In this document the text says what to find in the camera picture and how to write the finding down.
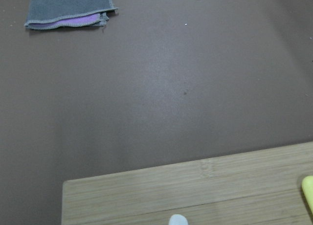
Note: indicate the white ceramic spoon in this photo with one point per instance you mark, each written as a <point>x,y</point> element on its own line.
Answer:
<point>177,219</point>

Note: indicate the bamboo cutting board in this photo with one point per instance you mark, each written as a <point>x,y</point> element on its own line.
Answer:
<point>255,188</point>

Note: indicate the grey folded cloth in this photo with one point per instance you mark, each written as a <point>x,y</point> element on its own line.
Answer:
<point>52,14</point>

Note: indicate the yellow plastic knife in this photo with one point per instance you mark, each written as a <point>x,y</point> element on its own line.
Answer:
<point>307,187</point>

